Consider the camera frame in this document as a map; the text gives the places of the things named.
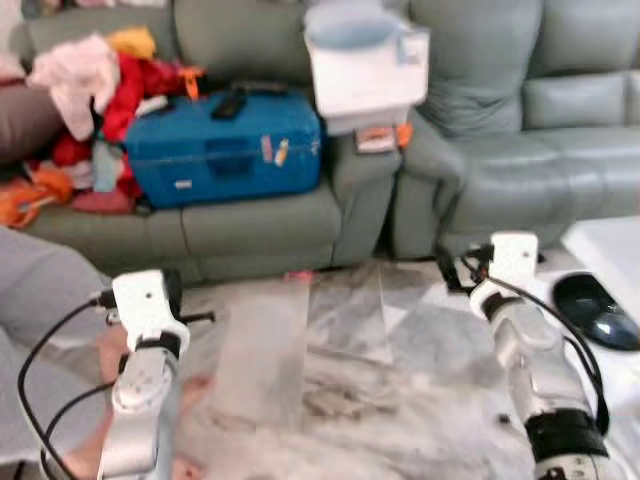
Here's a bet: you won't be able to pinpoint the grey green leather sofa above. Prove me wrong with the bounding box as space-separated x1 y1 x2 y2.
390 0 640 261
10 0 406 286

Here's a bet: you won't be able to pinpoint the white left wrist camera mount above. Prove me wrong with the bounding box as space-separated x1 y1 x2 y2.
110 268 191 351

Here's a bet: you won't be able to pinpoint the orange strap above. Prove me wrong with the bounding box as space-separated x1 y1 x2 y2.
180 65 206 101

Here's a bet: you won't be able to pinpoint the person's leg grey trousers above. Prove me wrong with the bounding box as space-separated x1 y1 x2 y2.
0 228 113 351

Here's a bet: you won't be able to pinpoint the blue plastic suitcase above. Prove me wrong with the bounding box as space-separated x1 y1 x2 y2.
123 88 324 211

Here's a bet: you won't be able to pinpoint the yellow cloth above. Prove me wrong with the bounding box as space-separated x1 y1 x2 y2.
105 27 158 59

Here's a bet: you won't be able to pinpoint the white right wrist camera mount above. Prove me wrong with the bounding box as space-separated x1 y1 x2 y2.
470 232 541 316

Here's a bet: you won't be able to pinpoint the white plastic container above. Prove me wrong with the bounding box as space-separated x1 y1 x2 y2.
303 0 431 137

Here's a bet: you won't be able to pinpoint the orange fabric item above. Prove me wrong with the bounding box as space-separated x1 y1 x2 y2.
0 165 73 229

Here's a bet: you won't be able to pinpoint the small orange white box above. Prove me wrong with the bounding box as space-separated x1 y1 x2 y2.
355 122 414 155

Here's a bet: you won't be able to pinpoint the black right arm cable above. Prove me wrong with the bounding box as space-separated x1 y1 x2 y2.
480 272 613 433

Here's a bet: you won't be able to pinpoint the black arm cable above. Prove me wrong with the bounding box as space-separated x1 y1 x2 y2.
15 290 131 476
480 272 613 433

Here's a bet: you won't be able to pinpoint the pale pink cloth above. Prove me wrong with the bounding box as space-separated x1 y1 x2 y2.
28 33 121 141

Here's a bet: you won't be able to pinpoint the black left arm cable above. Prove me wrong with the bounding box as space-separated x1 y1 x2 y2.
15 290 131 476

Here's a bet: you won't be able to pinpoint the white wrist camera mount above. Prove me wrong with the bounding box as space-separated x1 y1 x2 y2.
470 232 541 316
110 268 191 351

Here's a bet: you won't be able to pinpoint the white marble table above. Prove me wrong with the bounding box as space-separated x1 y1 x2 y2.
558 217 640 326

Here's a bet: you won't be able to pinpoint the pale blue cloth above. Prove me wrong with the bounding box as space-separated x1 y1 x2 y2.
90 140 126 196

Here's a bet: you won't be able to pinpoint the red clothes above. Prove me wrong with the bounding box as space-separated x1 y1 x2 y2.
50 52 201 201

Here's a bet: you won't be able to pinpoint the black remote control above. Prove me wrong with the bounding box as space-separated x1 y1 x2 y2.
210 88 249 121

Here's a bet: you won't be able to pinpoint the dark brown cushion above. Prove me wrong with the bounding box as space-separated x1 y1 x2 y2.
0 80 63 166

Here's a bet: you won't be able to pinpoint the clear plastic sheet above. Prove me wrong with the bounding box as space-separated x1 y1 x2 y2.
212 272 313 433

